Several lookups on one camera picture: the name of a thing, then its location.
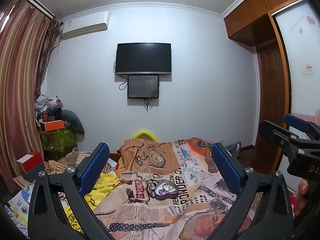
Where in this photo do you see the purple heart jewelry box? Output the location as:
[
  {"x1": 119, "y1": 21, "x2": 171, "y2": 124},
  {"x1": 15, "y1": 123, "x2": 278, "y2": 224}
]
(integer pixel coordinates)
[{"x1": 154, "y1": 179, "x2": 179, "y2": 200}]

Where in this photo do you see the operator right hand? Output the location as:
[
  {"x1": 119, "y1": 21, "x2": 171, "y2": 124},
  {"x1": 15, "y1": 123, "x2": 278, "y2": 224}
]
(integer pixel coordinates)
[{"x1": 293, "y1": 179, "x2": 309, "y2": 216}]

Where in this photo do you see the brown wooden door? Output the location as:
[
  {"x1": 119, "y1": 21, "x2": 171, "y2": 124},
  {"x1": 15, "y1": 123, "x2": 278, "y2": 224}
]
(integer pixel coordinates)
[{"x1": 255, "y1": 41, "x2": 285, "y2": 174}]

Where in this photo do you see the yellow cloth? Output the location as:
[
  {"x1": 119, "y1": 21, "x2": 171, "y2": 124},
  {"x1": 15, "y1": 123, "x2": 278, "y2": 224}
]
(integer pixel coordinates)
[{"x1": 63, "y1": 128, "x2": 160, "y2": 233}]

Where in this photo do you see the red white box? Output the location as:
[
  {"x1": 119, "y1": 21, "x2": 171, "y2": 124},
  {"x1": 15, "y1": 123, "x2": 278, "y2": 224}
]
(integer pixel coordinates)
[{"x1": 17, "y1": 151, "x2": 43, "y2": 173}]

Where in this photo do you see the green patterned cloth box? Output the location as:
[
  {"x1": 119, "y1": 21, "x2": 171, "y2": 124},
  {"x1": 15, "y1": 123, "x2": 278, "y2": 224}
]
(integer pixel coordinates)
[{"x1": 40, "y1": 128, "x2": 77, "y2": 153}]

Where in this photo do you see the orange box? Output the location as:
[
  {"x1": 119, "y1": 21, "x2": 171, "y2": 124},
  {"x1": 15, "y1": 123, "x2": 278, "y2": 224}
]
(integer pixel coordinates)
[{"x1": 40, "y1": 120, "x2": 65, "y2": 132}]

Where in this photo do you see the newspaper print bed cover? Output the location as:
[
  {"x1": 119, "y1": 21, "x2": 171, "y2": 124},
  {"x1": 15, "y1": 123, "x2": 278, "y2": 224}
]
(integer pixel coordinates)
[{"x1": 44, "y1": 137, "x2": 296, "y2": 240}]

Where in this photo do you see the brown wooden wardrobe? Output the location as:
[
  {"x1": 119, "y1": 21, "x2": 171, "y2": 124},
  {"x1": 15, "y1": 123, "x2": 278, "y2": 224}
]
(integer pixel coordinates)
[{"x1": 223, "y1": 0, "x2": 320, "y2": 176}]

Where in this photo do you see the striped red curtain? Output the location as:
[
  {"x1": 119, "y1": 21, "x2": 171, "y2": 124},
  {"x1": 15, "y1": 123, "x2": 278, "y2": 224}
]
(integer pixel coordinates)
[{"x1": 1, "y1": 0, "x2": 61, "y2": 193}]

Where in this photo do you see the white air conditioner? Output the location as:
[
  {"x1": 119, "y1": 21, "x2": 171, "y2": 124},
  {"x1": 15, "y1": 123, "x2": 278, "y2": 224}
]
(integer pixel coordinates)
[{"x1": 62, "y1": 11, "x2": 110, "y2": 40}]

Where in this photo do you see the small black wall monitor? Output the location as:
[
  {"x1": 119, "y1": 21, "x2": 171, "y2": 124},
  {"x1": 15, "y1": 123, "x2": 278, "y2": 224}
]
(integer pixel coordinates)
[{"x1": 127, "y1": 75, "x2": 160, "y2": 99}]

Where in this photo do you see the black wall television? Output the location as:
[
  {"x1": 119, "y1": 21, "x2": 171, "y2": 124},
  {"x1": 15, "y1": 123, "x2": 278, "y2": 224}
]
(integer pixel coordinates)
[{"x1": 114, "y1": 42, "x2": 172, "y2": 75}]

